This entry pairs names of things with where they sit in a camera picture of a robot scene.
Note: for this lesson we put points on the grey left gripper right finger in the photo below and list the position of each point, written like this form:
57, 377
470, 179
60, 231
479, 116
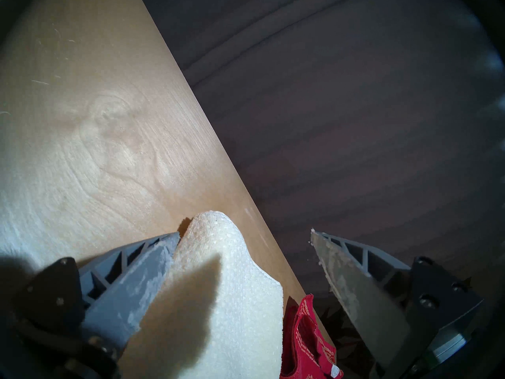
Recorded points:
367, 303

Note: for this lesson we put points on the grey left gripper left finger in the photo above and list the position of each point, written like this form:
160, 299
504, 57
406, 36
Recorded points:
126, 291

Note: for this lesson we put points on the red towel with gold border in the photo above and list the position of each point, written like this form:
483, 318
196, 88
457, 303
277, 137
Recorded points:
307, 342

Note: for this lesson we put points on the cream dotted towel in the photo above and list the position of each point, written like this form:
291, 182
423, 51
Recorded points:
229, 303

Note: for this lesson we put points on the grey-brown pleated curtain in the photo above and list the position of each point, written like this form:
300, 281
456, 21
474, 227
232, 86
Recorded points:
355, 106

